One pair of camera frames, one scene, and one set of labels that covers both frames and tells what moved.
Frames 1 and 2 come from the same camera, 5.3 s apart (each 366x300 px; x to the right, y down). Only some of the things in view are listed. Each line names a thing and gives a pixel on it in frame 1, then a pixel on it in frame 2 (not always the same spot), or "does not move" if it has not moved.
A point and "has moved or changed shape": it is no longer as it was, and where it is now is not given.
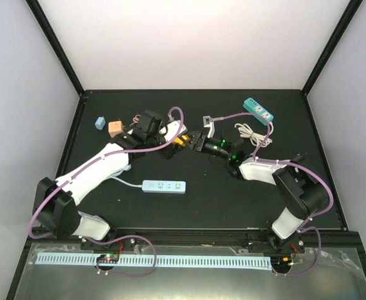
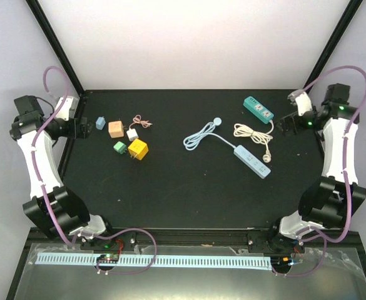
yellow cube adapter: x=181 y=140 has moved or changed shape
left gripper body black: x=166 y=153 to x=72 y=132
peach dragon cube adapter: x=115 y=127 does not move
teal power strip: x=254 y=106 does not move
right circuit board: x=281 y=262 does not move
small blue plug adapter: x=100 y=122 does not move
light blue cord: x=127 y=167 has moved or changed shape
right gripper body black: x=204 y=147 to x=307 y=126
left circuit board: x=108 y=259 does not move
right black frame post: x=332 y=45 does not move
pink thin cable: x=136 y=119 does not move
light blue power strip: x=164 y=187 has moved or changed shape
